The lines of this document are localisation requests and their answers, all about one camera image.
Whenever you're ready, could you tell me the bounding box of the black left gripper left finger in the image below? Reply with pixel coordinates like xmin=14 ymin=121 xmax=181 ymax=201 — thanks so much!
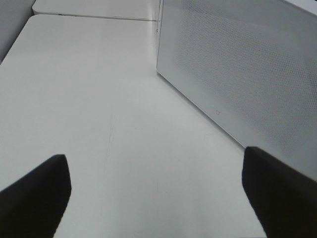
xmin=0 ymin=154 xmax=72 ymax=238

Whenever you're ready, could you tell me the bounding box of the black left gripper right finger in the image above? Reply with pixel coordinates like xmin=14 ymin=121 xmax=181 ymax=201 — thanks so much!
xmin=242 ymin=147 xmax=317 ymax=238

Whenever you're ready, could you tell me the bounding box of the white microwave door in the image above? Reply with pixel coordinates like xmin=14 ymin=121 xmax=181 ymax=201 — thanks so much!
xmin=157 ymin=0 xmax=317 ymax=178

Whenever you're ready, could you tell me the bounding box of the white microwave oven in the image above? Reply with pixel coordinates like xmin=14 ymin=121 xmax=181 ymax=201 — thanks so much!
xmin=156 ymin=0 xmax=164 ymax=66

